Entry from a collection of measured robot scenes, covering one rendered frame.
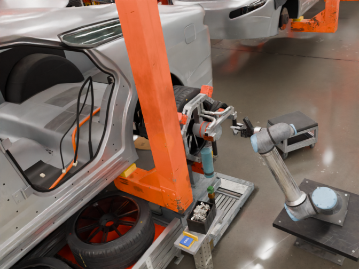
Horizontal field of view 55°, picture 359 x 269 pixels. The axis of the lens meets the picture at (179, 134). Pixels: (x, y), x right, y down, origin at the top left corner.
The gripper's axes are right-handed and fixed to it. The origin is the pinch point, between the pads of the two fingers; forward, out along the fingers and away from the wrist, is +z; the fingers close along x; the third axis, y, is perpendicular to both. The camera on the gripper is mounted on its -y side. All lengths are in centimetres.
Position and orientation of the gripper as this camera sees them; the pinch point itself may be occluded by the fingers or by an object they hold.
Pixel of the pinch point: (232, 125)
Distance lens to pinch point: 289.3
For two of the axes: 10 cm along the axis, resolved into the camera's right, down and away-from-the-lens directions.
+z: -8.1, -1.9, 5.5
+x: 5.6, -5.1, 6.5
